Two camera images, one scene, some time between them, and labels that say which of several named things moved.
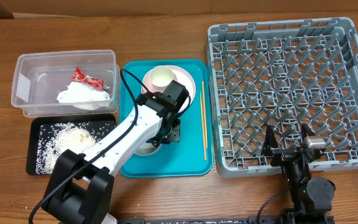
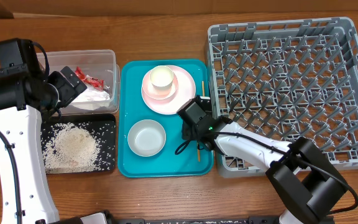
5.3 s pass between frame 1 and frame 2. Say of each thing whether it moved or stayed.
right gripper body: moved
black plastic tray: stayed
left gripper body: moved
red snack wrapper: stayed
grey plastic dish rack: stayed
